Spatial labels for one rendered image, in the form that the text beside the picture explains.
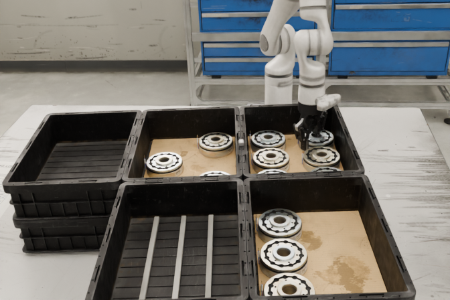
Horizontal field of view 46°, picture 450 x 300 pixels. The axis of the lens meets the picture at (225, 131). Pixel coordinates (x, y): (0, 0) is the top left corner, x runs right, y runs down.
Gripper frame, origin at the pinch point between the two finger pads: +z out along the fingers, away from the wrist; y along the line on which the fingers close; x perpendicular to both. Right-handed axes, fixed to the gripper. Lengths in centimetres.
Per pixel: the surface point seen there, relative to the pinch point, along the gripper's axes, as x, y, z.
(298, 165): 3.2, 9.3, 2.3
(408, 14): -64, -178, 14
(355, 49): -86, -159, 36
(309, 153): 4.1, 5.7, -0.6
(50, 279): -23, 76, 15
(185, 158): -24.1, 28.1, 2.2
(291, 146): -5.2, 2.1, 2.3
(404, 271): 50, 37, -7
